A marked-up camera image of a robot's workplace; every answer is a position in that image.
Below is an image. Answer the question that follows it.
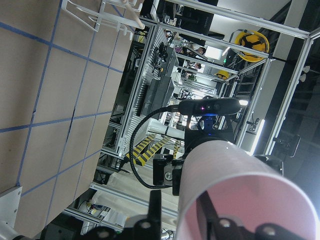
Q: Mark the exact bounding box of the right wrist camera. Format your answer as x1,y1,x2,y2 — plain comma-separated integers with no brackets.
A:
178,97,241,116

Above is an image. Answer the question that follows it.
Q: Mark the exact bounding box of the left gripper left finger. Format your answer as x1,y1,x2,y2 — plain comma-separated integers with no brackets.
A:
148,189,162,240

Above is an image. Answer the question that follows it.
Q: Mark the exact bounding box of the white wire cup rack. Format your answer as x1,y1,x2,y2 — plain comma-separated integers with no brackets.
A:
61,0,145,40

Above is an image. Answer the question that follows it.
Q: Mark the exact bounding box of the pink plastic cup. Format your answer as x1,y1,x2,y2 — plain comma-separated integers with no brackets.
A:
176,140,320,240

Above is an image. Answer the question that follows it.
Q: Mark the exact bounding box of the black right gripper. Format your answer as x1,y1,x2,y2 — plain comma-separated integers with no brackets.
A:
152,117,235,187

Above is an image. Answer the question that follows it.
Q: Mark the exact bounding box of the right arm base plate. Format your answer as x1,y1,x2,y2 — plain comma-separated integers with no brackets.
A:
0,186,23,227

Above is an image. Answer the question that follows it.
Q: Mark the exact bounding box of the large yellow hard hat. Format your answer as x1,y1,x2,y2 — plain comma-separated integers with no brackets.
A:
234,29,270,63

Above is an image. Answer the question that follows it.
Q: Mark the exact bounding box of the small yellow hard hat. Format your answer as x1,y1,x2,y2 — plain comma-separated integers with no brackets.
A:
215,70,230,80

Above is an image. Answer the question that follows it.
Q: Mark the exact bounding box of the braided camera cable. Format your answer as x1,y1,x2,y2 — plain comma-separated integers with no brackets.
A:
129,106,181,189

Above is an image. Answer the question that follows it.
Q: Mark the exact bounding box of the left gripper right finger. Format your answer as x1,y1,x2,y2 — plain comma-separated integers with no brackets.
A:
196,191,219,234

